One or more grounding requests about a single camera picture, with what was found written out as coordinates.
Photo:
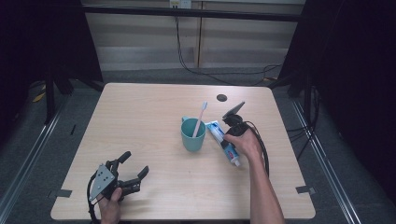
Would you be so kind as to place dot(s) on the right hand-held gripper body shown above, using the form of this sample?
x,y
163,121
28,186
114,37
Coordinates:
x,y
235,123

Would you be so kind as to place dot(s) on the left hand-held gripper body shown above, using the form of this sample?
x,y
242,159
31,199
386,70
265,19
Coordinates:
x,y
104,180

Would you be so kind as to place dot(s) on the white and blue toothpaste tube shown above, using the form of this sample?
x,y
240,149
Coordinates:
x,y
218,132

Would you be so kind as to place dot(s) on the teal cup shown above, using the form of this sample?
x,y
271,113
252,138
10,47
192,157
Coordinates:
x,y
193,137

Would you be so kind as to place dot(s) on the pink toothbrush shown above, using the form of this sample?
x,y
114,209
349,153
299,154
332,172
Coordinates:
x,y
199,119

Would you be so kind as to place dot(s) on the person's right hand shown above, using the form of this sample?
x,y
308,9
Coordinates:
x,y
246,143

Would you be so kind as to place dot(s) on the person's left hand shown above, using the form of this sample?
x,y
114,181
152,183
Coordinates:
x,y
109,207

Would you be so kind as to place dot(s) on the dark round table grommet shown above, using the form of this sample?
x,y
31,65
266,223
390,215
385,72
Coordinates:
x,y
221,98

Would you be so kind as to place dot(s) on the grey tape strip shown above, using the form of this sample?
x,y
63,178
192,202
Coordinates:
x,y
306,189
60,193

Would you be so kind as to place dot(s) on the small black floor tape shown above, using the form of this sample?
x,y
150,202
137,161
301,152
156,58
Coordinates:
x,y
73,129

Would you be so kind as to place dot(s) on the black metal stand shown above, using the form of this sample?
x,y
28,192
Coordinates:
x,y
49,96

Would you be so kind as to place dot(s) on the yellow floor tape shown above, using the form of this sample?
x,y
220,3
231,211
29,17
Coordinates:
x,y
38,97

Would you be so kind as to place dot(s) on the black horizontal bar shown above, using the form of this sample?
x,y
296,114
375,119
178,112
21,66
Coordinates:
x,y
193,13

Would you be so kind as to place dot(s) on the black curtain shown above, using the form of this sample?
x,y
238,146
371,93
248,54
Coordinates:
x,y
37,46
351,77

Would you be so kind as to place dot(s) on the metal floor rail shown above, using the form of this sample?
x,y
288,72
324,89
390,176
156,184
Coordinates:
x,y
327,158
34,146

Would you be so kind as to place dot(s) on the white wall socket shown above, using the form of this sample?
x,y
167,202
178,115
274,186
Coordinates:
x,y
180,3

